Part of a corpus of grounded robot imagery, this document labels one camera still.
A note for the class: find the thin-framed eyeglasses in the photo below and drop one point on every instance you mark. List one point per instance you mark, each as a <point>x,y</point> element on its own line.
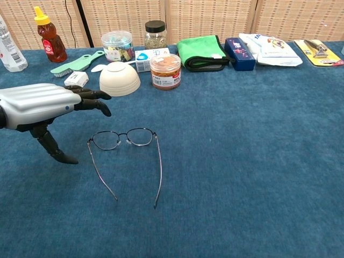
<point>104,139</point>

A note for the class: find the white blue milk carton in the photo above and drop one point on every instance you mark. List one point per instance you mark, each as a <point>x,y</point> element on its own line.
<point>142,61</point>

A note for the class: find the black stand pole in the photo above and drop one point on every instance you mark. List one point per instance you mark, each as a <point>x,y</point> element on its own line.
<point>85,24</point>

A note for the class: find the glass jar black lid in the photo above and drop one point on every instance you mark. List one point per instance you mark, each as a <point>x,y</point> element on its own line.
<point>156,37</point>

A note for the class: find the white printed pouch bag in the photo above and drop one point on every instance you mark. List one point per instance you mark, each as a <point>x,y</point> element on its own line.
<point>274,52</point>

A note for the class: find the clear jar of rubber bands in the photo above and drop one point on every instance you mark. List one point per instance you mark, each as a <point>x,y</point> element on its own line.
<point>165,72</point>

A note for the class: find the white plastic spoon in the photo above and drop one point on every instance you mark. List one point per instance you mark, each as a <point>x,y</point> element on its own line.
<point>96,68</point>

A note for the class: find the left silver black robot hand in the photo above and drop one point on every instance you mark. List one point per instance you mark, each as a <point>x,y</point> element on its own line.
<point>37,103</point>

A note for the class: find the yellow razor blister pack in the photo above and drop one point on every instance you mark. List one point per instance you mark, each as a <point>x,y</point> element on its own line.
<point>319,55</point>

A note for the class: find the dark blue box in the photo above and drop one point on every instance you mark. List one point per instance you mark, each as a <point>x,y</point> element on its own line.
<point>240,55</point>

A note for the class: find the clear jar of binder clips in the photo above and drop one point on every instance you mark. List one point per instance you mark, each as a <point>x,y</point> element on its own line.
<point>117,48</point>

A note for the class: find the bamboo folding screen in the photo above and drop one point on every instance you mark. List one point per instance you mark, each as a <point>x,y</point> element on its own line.
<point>209,18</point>

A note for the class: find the white bottle yellow cap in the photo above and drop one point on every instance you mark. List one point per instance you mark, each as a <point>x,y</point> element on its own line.
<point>10,53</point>

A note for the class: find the small white box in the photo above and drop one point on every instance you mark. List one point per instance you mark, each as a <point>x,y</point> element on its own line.
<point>76,80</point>

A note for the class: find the beige upturned bowl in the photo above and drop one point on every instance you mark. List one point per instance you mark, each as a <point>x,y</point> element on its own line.
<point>119,80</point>

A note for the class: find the blue carpet table cover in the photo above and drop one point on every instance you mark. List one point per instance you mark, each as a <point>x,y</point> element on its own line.
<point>228,161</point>

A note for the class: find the honey bottle yellow cap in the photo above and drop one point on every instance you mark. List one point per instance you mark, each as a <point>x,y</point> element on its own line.
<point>52,45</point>

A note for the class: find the folded green towel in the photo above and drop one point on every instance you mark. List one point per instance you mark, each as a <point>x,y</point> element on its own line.
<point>200,51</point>

